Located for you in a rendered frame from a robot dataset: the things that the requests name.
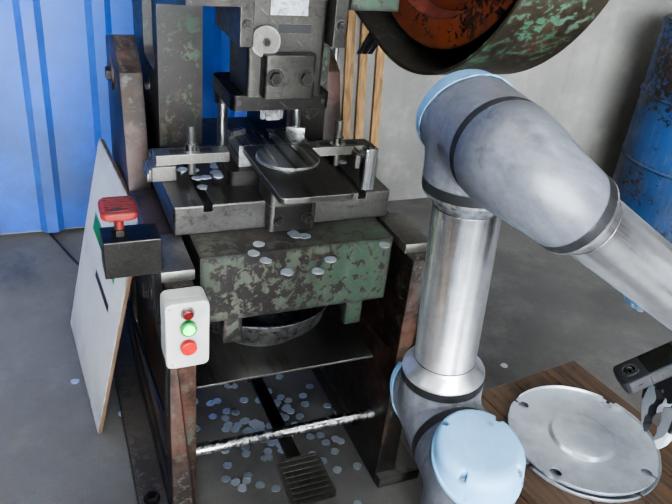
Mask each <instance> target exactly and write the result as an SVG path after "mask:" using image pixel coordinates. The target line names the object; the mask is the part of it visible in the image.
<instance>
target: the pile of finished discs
mask: <svg viewBox="0 0 672 504"><path fill-rule="evenodd" d="M517 403H518V405H519V406H520V407H521V408H528V404H527V403H525V402H522V401H521V402H519V401H518V402H517ZM600 406H601V407H602V408H604V409H610V408H611V407H610V406H609V404H607V403H600ZM530 468H531V469H532V470H533V471H534V472H535V473H536V474H538V475H539V476H540V477H542V478H543V479H544V480H546V481H547V482H549V483H550V484H552V485H554V486H556V487H557V488H559V489H561V490H563V491H566V492H568V493H570V494H573V495H575V496H578V497H581V498H585V499H588V500H593V501H598V502H606V503H622V502H629V501H633V500H637V499H639V498H641V496H639V495H638V494H631V495H626V496H601V495H595V494H590V493H586V492H582V491H579V490H576V489H573V488H571V487H568V486H566V485H564V484H562V483H560V482H558V481H556V480H554V477H555V476H556V477H560V476H561V472H560V471H559V470H557V469H554V468H552V469H550V470H549V472H550V473H551V475H550V476H547V475H546V474H544V473H543V472H542V471H540V470H539V469H538V468H536V467H534V466H531V467H530ZM661 471H662V464H661V468H660V472H659V473H658V476H654V475H652V474H653V473H652V472H651V471H650V470H648V469H645V468H643V469H641V473H642V474H643V475H645V476H647V477H651V476H652V477H654V478H656V479H655V481H654V482H653V483H652V484H651V485H650V486H649V487H647V488H646V489H644V490H642V491H641V493H640V494H642V495H643V496H645V495H647V494H648V493H650V492H651V491H652V490H653V489H654V488H655V486H656V485H657V483H658V481H659V479H660V476H661Z"/></svg>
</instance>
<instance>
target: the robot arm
mask: <svg viewBox="0 0 672 504"><path fill-rule="evenodd" d="M416 126H417V131H418V136H419V139H420V141H421V143H422V144H423V146H424V147H425V157H424V166H423V176H422V190H423V191H424V193H425V194H426V195H427V196H428V197H429V198H430V199H431V200H432V209H431V217H430V225H429V234H428V242H427V250H426V259H425V267H424V276H423V284H422V292H421V301H420V309H419V317H418V326H417V334H416V343H415V346H413V347H411V348H410V349H409V350H408V351H407V352H406V353H405V355H404V357H403V361H402V362H398V363H397V365H396V367H395V368H394V370H393V373H392V375H391V379H390V393H391V400H392V404H393V408H394V410H395V412H396V414H397V416H398V417H399V419H400V422H401V424H402V427H403V429H404V432H405V435H406V437H407V440H408V442H409V445H410V447H411V450H412V453H413V455H414V458H415V460H416V463H417V465H418V468H419V471H420V473H421V476H422V479H423V491H422V495H421V499H420V504H515V502H516V500H517V498H518V496H519V494H520V492H521V490H522V486H523V482H524V472H525V466H526V458H525V452H524V449H523V446H522V443H521V441H520V439H519V438H518V436H517V435H516V433H515V432H514V431H513V430H512V428H511V427H510V426H509V425H507V424H506V423H505V422H504V421H501V422H498V421H496V416H494V415H492V414H490V413H487V412H485V410H484V408H483V406H482V403H481V395H482V390H483V385H484V379H485V367H484V364H483V363H482V361H481V359H480V358H479V357H478V356H477V354H478V348H479V342H480V337H481V331H482V326H483V320H484V315H485V309H486V303H487V298H488V292H489V287H490V281H491V276H492V270H493V264H494V259H495V253H496V248H497V242H498V237H499V231H500V225H501V220H503V221H505V222H506V223H508V224H509V225H511V226H513V227H514V228H516V229H517V230H519V231H521V232H522V233H524V234H525V235H527V236H528V237H530V238H531V239H533V240H534V241H536V242H537V243H538V244H540V245H541V246H543V247H544V248H545V249H547V250H548V251H550V252H552V253H554V254H559V255H567V254H570V255H571V256H573V257H574V258H575V259H577V260H578V261H579V262H581V263H582V264H583V265H585V266H586V267H587V268H589V269H590V270H591V271H593V272H594V273H595V274H597V275H598V276H599V277H601V278H602V279H603V280H605V281H606V282H607V283H609V284H610V285H611V286H613V287H614V288H615V289H617V290H618V291H619V292H621V293H622V294H623V297H624V299H625V300H626V302H627V303H628V304H629V305H630V306H631V307H632V308H634V309H637V310H645V311H646V312H647V313H649V314H650V315H651V316H653V317H654V318H655V319H657V320H658V321H659V322H661V323H662V324H663V325H665V326H666V327H667V328H669V329H670V330H671V331H672V244H671V243H670V242H669V241H667V240H666V239H665V238H664V237H663V236H662V235H660V234H659V233H658V232H657V231H656V230H655V229H654V228H652V227H651V226H650V225H649V224H648V223H647V222H645V221H644V220H643V219H642V218H641V217H640V216H638V215H637V214H636V213H635V212H634V211H633V210H632V209H630V208H629V207H628V206H627V205H626V204H625V203H623V202H622V201H621V200H620V193H619V189H618V186H617V184H616V183H615V181H614V180H613V179H612V178H611V177H609V176H608V175H607V174H606V173H605V172H604V171H603V170H602V169H601V168H600V167H599V166H598V165H597V164H596V163H595V162H594V161H593V160H592V159H591V158H590V157H589V156H588V155H587V154H586V153H585V152H584V150H583V149H582V148H581V147H580V146H579V145H578V144H577V142H576V141H575V140H574V139H573V138H572V136H571V135H570V134H569V133H568V132H567V131H566V129H565V128H564V127H563V126H562V125H561V124H560V123H559V122H558V121H557V120H556V119H555V118H554V117H553V115H551V114H550V113H549V112H547V111H546V110H545V109H544V108H542V107H541V106H539V105H537V104H536V103H535V102H533V101H532V100H530V99H529V98H528V97H526V96H525V95H523V94H522V93H521V92H519V91H518V90H516V89H515V88H514V87H513V86H512V85H511V84H510V83H509V82H508V81H507V80H506V79H504V78H502V77H500V76H498V75H494V74H491V73H489V72H487V71H484V70H479V69H465V70H459V71H456V72H453V73H451V74H448V75H447V76H445V77H443V78H441V79H440V80H439V81H438V82H437V83H436V84H434V85H433V86H432V87H431V88H430V89H429V90H428V91H427V93H426V94H425V95H424V97H423V99H422V101H421V103H420V105H419V108H418V111H417V116H416ZM613 371H614V374H615V377H616V379H617V381H618V382H619V384H620V385H621V387H622V388H623V389H624V391H625V392H626V393H628V394H633V393H635V392H637V391H640V390H642V389H643V392H642V404H641V424H642V429H643V431H644V432H647V431H648V429H649V427H650V425H651V423H652V419H653V416H654V415H655V414H656V413H659V412H661V422H660V424H659V425H658V427H657V432H656V434H655V436H654V437H653V441H654V444H655V447H656V449H661V448H663V447H665V446H667V445H668V444H669V443H670V442H671V441H672V341H670V342H668V343H665V344H663V345H661V346H659V347H656V348H654V349H652V350H650V351H647V352H645V353H643V354H641V355H638V356H636V357H634V358H632V359H629V360H627V361H625V362H623V363H620V364H618V365H616V366H614V368H613Z"/></svg>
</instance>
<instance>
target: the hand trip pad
mask: <svg viewBox="0 0 672 504"><path fill-rule="evenodd" d="M98 210H99V214H100V218H101V219H102V220H103V221H105V222H114V229H115V230H123V229H124V221H130V220H134V219H136V218H137V217H138V208H137V206H136V203H135V200H134V198H133V197H130V196H129V195H128V196H114V197H102V198H101V199H99V200H98Z"/></svg>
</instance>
